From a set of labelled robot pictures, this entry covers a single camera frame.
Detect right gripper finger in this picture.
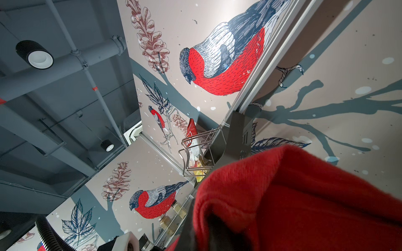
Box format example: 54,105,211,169
175,200,198,251

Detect red garment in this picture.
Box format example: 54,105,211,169
169,146,402,251

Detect Chuba cassava chips bag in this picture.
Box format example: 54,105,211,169
185,118,208,183

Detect black ceiling spotlight far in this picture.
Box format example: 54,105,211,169
100,140,115,152

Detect black ceiling spotlight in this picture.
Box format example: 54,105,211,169
100,140,115,152
15,40,54,70

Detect grey ceiling pipe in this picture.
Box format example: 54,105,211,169
1,36,127,104

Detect black ceiling spotlight near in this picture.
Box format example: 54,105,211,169
15,40,54,70

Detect white wire shelf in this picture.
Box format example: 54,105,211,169
154,195,194,249

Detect black wire basket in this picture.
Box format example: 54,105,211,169
178,112,254,177

